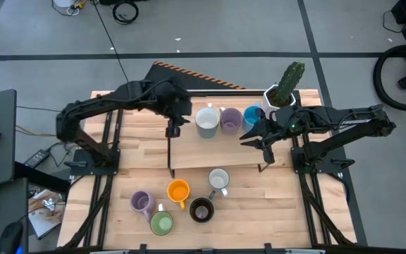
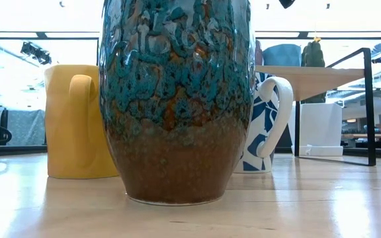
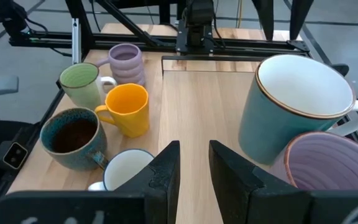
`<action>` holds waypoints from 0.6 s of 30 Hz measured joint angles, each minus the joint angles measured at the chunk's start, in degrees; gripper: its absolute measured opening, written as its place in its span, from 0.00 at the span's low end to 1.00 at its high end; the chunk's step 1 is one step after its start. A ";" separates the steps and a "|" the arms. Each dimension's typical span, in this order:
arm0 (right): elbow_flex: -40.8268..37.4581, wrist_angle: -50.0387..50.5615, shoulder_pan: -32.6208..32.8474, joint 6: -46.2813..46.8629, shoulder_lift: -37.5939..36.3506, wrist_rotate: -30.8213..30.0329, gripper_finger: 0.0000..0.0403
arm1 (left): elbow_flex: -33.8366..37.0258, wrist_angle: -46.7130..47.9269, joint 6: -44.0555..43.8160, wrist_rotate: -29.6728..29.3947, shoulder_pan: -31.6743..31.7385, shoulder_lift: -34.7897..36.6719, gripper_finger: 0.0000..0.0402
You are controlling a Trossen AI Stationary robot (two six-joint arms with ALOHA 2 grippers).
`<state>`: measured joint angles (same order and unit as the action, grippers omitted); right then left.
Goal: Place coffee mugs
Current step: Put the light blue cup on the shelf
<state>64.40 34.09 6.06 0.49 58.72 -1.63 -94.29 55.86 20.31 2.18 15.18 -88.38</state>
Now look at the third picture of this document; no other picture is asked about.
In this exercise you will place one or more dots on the teal brown glazed mug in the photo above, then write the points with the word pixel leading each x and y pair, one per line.
pixel 73 137

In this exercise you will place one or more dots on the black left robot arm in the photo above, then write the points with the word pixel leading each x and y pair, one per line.
pixel 196 18

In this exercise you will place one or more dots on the silver metal bracket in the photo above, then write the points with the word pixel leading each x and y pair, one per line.
pixel 76 40

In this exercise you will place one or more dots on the black camera box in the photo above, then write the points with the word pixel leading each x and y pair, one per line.
pixel 11 154

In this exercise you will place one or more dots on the pink mug brown rim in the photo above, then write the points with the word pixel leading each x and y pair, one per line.
pixel 331 161

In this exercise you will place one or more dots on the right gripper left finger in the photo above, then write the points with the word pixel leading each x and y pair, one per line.
pixel 163 180

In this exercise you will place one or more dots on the lilac ribbed mug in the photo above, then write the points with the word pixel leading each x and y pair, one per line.
pixel 126 67

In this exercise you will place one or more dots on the white mug blue pattern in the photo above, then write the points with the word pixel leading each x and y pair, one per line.
pixel 123 169

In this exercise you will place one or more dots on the yellow faceted mug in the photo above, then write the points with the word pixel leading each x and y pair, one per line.
pixel 132 121

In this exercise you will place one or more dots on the black clamp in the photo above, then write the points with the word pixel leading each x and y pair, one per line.
pixel 340 68

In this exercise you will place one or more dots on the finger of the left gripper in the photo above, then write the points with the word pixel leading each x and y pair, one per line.
pixel 265 17
pixel 301 17

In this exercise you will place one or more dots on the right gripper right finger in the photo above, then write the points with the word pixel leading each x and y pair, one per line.
pixel 235 180

